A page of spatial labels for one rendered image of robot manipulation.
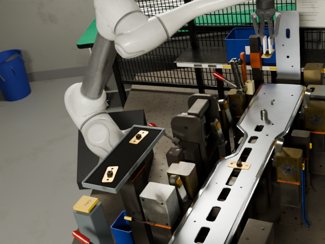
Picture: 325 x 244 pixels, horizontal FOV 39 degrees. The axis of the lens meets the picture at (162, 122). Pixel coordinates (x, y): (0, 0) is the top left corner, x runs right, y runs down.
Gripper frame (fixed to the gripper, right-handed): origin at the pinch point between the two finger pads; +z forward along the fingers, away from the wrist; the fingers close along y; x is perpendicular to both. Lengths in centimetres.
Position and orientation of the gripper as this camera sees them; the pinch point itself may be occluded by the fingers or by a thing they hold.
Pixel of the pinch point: (267, 44)
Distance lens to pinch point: 201.6
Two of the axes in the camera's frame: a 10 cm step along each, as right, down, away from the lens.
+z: 1.7, 8.5, 5.1
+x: 4.4, -5.3, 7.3
